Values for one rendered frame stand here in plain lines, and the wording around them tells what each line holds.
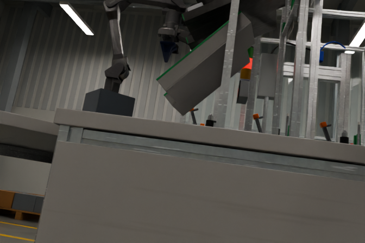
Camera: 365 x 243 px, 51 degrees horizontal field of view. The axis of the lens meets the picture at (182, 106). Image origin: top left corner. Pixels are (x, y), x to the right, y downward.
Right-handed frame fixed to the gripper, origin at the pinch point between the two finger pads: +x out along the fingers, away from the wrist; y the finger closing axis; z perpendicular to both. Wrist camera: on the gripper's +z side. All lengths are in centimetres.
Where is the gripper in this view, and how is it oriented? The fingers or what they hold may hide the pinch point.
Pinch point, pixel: (167, 53)
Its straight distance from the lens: 147.6
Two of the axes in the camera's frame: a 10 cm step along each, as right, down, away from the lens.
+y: 0.8, 2.4, 9.7
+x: -1.4, 9.6, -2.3
